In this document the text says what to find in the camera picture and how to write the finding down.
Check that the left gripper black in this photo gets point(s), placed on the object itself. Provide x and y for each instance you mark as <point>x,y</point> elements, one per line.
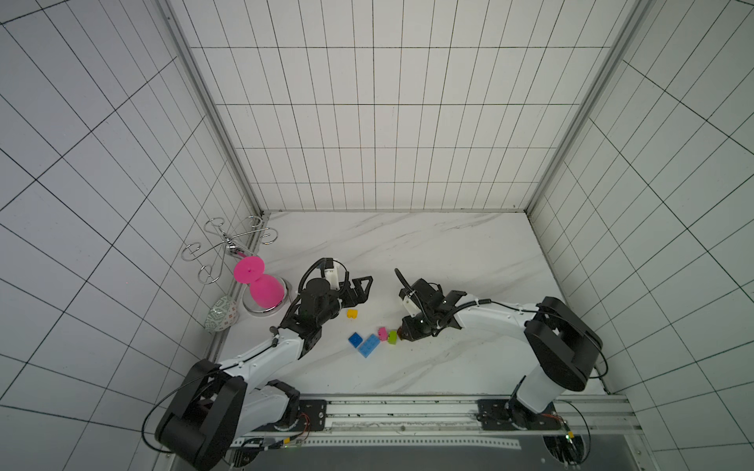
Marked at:
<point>361,295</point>

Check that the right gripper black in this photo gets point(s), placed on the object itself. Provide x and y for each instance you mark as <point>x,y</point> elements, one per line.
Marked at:
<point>436,303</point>

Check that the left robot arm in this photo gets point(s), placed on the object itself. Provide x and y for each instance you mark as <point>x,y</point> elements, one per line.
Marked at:
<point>218,403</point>

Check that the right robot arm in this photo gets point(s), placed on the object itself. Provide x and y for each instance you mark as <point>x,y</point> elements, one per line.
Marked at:
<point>566,349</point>

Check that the light blue lego brick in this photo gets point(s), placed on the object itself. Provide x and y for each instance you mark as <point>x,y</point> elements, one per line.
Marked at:
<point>369,345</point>

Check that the dark blue lego brick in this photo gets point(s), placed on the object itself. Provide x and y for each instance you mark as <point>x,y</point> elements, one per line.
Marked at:
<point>355,340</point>

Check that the patterned white mug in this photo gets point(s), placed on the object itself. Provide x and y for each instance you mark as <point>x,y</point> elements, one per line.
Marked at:
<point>222,316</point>

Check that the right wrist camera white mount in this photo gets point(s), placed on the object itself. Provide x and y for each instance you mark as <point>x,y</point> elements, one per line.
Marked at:
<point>410,306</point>

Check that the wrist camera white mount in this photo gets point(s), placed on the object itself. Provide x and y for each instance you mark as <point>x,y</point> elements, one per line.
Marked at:
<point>410,306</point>
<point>330,273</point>

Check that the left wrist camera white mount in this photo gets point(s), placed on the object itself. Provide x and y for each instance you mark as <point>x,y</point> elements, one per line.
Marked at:
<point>330,273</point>

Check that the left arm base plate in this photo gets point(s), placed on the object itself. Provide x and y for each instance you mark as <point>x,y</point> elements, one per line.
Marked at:
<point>309,413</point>

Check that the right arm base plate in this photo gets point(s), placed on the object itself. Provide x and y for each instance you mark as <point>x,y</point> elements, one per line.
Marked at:
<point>498,415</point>

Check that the silver wire cup rack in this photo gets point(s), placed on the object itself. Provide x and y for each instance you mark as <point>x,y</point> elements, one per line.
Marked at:
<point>236,242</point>

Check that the aluminium mounting rail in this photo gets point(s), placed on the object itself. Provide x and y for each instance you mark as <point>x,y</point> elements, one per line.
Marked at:
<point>399,417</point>

